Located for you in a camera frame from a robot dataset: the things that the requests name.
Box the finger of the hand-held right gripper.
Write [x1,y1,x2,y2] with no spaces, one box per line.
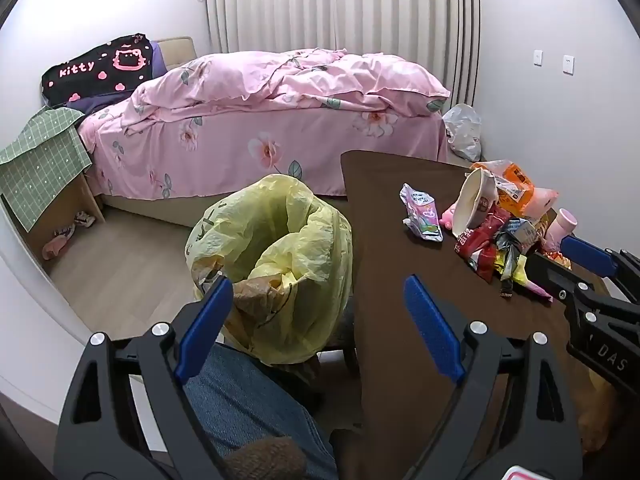
[559,236,640,306]
[524,254,596,311]

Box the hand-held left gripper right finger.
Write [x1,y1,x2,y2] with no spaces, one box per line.
[400,274,584,480]

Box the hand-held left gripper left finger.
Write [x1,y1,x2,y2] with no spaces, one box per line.
[54,275,236,480]

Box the pile of snack wrappers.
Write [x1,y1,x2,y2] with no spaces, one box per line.
[454,210,573,303]

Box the orange snack packet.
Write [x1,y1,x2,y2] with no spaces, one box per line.
[470,160,560,218]

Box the bin with yellow plastic bag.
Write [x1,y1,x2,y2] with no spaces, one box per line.
[185,174,353,367]

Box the paper noodle cup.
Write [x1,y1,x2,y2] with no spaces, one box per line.
[452,167,498,237]

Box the pink snack wrapper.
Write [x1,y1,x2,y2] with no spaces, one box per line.
[399,183,444,243]

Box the pink cup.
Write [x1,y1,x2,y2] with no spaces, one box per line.
[542,208,578,253]

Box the tan bag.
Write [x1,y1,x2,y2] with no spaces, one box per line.
[572,367,623,456]

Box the person's leg in jeans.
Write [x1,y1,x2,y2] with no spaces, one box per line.
[182,342,338,480]

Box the brown fuzzy cloth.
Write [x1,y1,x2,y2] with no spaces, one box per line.
[222,435,307,480]

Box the bed with pink floral sheet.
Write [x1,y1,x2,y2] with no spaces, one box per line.
[77,102,451,231]

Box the white plastic bag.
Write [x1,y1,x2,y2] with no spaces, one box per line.
[442,104,483,162]

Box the green checked cloth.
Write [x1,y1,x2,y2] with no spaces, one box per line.
[0,107,93,233]

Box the pink floral duvet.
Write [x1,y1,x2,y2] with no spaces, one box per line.
[131,49,451,123]

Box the beige headboard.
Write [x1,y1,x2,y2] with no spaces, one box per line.
[152,36,196,73]

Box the black blanket with pink print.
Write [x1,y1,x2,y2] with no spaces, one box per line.
[41,34,156,108]

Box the white pleated curtain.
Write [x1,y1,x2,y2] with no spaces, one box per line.
[202,0,481,106]

